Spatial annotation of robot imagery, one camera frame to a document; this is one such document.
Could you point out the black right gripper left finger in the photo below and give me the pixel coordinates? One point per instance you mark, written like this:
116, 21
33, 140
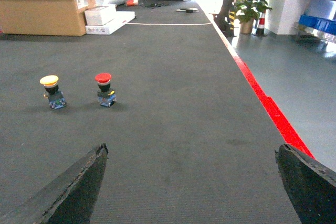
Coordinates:
69, 198

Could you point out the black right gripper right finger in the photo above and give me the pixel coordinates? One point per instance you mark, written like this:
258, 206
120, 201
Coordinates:
309, 185

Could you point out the steel shelf rack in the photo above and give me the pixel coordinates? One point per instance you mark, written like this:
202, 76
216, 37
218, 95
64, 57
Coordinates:
317, 21

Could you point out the yellow mushroom push button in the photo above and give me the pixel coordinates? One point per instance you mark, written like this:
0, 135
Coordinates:
53, 94

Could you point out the red mushroom push button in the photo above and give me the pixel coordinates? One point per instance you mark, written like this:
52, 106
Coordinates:
106, 94

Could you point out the dark conveyor belt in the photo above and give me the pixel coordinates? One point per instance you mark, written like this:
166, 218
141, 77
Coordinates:
188, 139

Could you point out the red white traffic cone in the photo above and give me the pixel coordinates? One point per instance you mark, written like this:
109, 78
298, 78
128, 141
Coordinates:
260, 31

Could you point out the white small box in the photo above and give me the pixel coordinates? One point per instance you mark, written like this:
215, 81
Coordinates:
100, 15

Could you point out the white flat box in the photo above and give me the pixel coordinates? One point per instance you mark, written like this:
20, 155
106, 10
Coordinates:
121, 18

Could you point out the large cardboard box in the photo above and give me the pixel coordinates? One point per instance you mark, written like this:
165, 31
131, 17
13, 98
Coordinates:
45, 17

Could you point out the red conveyor frame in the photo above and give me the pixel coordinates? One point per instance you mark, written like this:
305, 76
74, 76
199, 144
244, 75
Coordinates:
282, 124

